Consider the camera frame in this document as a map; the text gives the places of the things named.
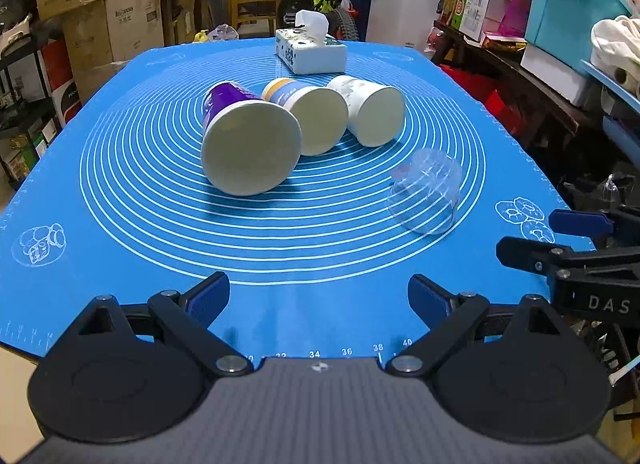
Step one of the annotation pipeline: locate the clear plastic cup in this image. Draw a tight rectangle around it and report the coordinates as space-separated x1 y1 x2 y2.
386 147 462 236

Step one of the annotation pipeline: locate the black metal shelf rack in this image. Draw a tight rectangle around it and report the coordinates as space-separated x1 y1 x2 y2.
0 16 68 189

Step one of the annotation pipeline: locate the orange blue paper cup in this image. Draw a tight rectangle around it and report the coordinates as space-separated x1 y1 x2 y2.
261 77 350 157

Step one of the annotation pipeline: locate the bicycle tyre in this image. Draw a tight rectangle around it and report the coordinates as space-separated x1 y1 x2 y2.
329 0 362 42

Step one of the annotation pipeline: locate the purple paper cup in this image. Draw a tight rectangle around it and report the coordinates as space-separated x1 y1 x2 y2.
200 81 304 197

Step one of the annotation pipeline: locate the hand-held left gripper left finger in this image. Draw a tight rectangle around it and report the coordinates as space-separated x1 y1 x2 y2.
65 271 255 378

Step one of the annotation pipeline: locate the cream cloth bundle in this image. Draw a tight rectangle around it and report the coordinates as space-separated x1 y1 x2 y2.
590 15 640 94

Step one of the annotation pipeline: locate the small brown cardboard box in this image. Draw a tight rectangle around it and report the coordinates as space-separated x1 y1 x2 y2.
171 0 197 45

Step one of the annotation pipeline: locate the blue silicone baking mat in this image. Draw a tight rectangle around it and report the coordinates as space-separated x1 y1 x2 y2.
0 38 597 360

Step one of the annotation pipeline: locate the teal plastic storage bin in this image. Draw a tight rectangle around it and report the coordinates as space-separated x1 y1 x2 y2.
524 0 634 62

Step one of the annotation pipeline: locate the dark wooden side table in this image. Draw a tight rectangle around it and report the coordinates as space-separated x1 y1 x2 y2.
431 20 608 185

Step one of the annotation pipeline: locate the flat white box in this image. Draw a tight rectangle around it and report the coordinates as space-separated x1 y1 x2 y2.
520 44 603 107

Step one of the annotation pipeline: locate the pink bag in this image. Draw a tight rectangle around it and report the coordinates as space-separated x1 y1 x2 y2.
499 0 537 37

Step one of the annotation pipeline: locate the white patterned tissue box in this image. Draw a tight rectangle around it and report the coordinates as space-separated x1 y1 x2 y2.
275 10 348 75

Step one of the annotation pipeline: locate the green and white carton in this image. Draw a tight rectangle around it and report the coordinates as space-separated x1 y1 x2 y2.
450 0 507 42

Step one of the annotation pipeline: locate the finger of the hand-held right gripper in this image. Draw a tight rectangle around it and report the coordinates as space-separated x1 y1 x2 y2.
548 208 640 247
496 236 577 279

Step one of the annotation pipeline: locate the white paper cup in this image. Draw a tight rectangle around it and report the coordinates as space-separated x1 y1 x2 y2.
326 74 406 148

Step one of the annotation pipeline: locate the white faced cardboard box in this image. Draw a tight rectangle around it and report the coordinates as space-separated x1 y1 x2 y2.
62 0 166 67

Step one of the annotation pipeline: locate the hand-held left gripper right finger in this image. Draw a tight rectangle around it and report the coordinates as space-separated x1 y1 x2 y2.
386 274 576 378

